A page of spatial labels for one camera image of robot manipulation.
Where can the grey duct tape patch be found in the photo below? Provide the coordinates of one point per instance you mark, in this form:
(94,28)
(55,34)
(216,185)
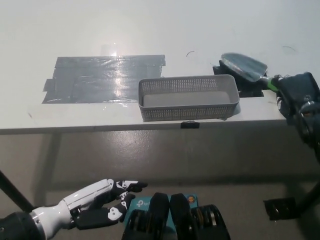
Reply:
(95,82)

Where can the black tape floor patch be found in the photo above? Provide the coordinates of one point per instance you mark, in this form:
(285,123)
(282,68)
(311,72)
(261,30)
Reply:
(282,208)

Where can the black slanted table leg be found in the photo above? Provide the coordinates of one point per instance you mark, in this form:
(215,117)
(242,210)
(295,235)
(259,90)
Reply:
(310,197)
(15,190)

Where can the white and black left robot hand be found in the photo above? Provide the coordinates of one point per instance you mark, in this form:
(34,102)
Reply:
(85,196)

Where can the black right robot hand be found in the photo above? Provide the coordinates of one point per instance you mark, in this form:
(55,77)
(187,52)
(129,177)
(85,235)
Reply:
(297,90)

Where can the small black tape strip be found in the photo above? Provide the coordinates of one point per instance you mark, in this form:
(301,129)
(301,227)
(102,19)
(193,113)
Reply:
(190,125)

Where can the grey perforated plastic basket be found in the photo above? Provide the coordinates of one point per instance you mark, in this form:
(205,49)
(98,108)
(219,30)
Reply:
(187,111)

